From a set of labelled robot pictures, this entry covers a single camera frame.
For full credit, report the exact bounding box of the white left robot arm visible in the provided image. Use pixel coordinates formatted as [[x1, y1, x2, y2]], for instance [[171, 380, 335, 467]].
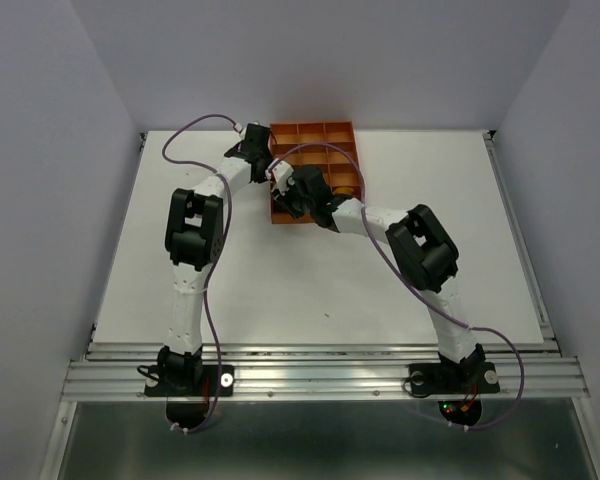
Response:
[[161, 123, 273, 394]]

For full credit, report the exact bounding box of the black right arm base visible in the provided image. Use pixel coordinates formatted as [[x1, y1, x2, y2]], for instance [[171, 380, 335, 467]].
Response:
[[402, 362, 501, 427]]

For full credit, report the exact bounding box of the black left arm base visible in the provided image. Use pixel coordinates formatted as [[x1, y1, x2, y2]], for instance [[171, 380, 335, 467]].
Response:
[[136, 364, 236, 434]]

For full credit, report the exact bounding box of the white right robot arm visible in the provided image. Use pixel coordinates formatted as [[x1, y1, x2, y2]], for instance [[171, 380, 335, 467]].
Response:
[[266, 162, 485, 390]]

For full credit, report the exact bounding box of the aluminium front rail frame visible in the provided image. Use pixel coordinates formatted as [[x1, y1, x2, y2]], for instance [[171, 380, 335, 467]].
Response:
[[61, 341, 589, 402]]

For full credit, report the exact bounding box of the mustard yellow striped sock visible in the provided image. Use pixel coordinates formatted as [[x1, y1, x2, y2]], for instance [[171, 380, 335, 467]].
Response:
[[333, 187, 355, 196]]

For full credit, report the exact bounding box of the aluminium right side rail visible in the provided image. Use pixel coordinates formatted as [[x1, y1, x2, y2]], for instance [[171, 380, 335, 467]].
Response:
[[482, 130, 562, 356]]

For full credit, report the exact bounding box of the orange compartment tray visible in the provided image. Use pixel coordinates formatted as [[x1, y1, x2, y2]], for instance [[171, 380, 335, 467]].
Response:
[[269, 121, 363, 225]]

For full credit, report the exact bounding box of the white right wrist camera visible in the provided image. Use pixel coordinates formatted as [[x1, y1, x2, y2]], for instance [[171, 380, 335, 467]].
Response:
[[265, 159, 294, 195]]

